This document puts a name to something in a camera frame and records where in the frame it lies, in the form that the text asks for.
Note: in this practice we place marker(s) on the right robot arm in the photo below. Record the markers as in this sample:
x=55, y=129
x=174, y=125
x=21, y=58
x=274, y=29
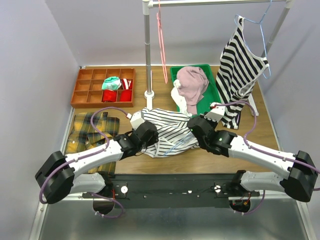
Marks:
x=292, y=174

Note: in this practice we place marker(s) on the green plastic bin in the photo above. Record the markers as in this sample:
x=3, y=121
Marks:
x=211, y=94

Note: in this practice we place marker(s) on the thin-striped white tank top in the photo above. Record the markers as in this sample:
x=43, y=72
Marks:
x=171, y=127

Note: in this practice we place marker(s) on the pink wire hanger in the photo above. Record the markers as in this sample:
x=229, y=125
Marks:
x=161, y=43

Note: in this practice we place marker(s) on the yellow plaid shirt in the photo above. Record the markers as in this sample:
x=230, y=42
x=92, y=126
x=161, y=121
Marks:
x=90, y=131

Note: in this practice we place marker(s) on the red white sock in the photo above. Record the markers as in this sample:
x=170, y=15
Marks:
x=127, y=84

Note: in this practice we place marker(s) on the red cloth left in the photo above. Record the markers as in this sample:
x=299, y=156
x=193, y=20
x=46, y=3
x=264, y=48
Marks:
x=109, y=96

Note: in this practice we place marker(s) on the pink garment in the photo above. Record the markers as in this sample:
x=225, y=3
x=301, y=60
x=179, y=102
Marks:
x=194, y=83

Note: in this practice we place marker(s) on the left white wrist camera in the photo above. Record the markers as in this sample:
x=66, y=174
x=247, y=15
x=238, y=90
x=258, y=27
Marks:
x=136, y=119

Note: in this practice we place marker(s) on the white metal clothes rack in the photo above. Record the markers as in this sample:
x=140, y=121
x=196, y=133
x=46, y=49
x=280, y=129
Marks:
x=150, y=4

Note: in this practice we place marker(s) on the white garment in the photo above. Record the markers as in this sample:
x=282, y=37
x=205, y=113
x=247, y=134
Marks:
x=179, y=100

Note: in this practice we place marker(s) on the wide-striped hanging tank top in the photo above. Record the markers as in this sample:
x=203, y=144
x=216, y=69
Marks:
x=238, y=72

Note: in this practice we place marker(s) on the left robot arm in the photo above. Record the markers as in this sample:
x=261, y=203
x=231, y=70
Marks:
x=56, y=177

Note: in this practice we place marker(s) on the red cloth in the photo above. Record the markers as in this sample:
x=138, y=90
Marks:
x=125, y=95
x=109, y=96

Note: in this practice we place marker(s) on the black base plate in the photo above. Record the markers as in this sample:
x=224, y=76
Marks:
x=198, y=190

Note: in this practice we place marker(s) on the green white sock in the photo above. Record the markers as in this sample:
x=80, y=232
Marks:
x=111, y=83

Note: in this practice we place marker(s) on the red cloth right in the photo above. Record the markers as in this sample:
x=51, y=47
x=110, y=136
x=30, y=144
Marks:
x=125, y=95

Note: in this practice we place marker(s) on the light blue wire hanger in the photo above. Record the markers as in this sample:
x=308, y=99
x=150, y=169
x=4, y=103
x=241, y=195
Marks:
x=183, y=141

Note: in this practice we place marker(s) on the orange compartment tray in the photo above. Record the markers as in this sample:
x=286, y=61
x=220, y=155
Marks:
x=88, y=91

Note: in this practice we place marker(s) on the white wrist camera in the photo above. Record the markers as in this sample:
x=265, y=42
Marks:
x=216, y=113
x=136, y=119

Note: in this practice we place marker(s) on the blue hanger holding top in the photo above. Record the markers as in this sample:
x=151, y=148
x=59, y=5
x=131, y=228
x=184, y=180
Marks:
x=260, y=24

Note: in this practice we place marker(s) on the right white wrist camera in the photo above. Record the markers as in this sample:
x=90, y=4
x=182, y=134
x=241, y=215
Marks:
x=216, y=113

